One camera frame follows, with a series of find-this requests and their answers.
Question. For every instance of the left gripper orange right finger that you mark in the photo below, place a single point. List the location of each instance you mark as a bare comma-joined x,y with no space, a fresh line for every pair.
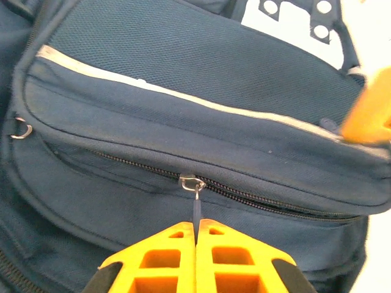
238,241

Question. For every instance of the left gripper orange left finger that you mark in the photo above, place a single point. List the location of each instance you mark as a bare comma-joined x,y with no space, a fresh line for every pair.
159,242

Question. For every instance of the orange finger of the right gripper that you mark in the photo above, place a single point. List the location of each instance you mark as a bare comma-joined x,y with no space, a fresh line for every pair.
372,116

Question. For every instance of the navy blue backpack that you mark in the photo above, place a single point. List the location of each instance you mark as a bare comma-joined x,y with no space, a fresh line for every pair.
183,91

